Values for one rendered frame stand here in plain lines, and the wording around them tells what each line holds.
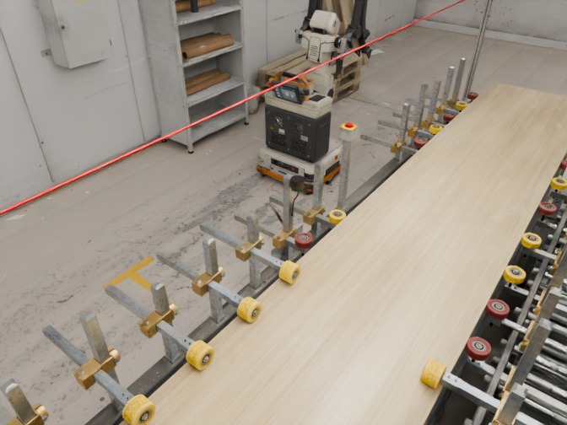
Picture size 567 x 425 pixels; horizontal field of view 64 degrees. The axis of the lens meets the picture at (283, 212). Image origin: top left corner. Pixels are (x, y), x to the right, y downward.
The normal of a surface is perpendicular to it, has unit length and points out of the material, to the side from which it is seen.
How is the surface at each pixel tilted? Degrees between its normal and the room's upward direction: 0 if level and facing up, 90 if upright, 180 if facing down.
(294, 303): 0
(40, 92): 90
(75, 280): 0
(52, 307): 0
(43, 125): 90
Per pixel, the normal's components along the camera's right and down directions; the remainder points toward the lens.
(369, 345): 0.00, -0.81
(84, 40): 0.80, 0.36
